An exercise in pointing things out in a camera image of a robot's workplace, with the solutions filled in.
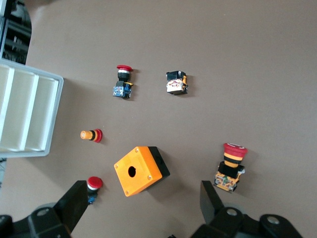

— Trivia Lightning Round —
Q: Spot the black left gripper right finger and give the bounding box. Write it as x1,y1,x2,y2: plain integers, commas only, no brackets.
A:
190,180,304,238

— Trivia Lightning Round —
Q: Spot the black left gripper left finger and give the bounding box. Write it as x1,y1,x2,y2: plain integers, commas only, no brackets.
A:
0,180,89,238

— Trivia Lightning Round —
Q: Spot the red mushroom push button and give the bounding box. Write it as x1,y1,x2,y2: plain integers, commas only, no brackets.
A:
112,64,134,99
86,176,104,205

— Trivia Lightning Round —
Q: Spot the red orange emergency stop head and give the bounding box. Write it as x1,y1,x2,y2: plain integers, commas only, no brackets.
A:
80,128,103,143

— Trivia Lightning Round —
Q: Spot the white ribbed plastic tray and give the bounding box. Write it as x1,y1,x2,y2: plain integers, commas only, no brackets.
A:
0,59,64,158

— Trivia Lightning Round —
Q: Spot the orange black contact block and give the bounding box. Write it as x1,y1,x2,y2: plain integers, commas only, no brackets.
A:
165,70,189,97

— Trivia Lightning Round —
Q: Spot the red yellow emergency stop switch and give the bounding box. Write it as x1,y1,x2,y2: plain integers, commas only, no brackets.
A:
213,142,248,194

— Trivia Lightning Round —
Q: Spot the orange button enclosure box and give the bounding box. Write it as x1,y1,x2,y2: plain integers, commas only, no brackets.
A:
113,146,171,197

